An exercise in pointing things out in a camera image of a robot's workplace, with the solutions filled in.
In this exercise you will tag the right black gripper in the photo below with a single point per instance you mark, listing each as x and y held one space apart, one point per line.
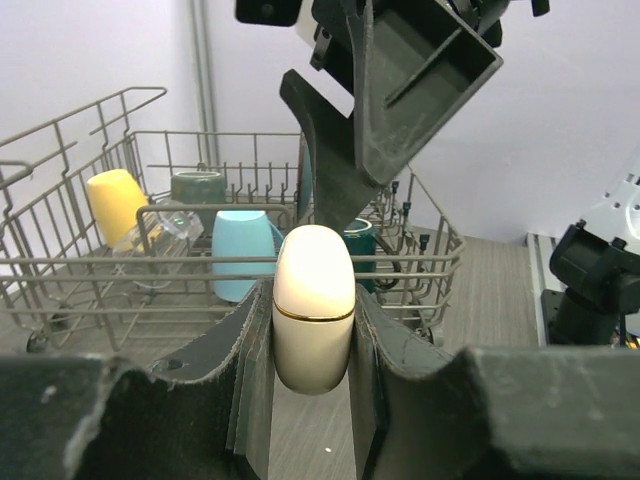
412 65

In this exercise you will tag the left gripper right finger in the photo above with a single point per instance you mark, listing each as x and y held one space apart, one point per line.
419 412

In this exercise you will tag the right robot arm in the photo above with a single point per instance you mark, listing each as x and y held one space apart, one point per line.
597 260

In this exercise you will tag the dark grey-green mug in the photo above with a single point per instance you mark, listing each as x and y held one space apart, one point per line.
199 187

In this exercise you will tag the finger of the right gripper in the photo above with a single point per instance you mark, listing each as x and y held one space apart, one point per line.
341 190

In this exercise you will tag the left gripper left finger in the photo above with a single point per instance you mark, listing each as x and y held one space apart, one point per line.
202 412

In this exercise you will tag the clear glass cup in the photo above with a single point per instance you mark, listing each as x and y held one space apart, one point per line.
166 235

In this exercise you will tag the yellow cup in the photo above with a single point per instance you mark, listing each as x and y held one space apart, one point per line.
114 198

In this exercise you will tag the dark teal mug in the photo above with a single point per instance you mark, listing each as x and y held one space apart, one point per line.
360 239

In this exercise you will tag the teal blue plate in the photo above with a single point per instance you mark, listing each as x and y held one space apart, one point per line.
304 180

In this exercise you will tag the grey wire dish rack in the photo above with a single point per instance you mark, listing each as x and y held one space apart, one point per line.
59 284

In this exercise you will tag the light blue mug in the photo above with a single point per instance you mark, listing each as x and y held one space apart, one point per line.
252 239

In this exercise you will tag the beige earbud charging case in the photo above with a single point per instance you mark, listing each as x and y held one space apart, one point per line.
314 299

